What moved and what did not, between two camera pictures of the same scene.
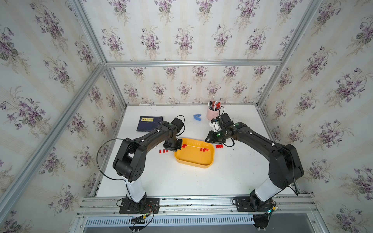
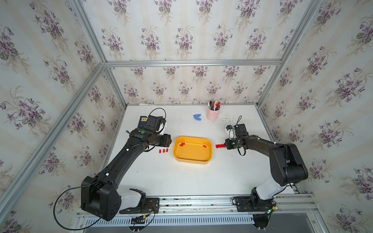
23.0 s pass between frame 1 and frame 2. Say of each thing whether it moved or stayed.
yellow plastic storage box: stayed
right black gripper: moved
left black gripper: moved
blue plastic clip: stayed
